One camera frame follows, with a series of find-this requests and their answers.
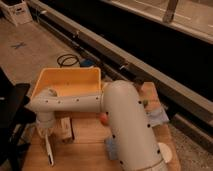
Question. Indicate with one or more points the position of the white cardboard box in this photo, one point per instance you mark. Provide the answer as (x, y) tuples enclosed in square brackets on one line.
[(17, 14)]

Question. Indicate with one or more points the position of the white dish brush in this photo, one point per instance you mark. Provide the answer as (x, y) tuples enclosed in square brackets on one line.
[(49, 150)]

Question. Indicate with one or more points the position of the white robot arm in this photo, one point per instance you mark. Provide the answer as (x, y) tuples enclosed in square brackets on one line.
[(136, 144)]

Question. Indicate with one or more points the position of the green cucumber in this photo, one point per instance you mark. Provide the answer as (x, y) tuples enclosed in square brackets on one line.
[(145, 103)]

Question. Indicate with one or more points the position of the black chair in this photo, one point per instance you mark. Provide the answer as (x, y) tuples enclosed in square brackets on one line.
[(14, 116)]

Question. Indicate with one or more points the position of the blue object on floor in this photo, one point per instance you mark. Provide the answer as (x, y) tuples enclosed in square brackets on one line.
[(86, 63)]

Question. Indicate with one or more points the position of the white bowl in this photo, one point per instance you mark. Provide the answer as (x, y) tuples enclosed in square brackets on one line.
[(165, 151)]

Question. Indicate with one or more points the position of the blue sponge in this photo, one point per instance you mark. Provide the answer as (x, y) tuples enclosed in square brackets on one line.
[(111, 148)]

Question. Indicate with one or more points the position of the yellow plastic bin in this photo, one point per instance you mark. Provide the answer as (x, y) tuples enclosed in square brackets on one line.
[(68, 81)]

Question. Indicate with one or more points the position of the light blue cloth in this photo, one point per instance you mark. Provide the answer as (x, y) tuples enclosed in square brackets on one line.
[(157, 116)]

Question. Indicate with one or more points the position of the small cardboard box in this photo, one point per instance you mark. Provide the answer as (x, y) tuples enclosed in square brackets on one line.
[(66, 130)]

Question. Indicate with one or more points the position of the orange fruit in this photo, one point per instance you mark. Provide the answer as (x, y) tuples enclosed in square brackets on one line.
[(104, 119)]

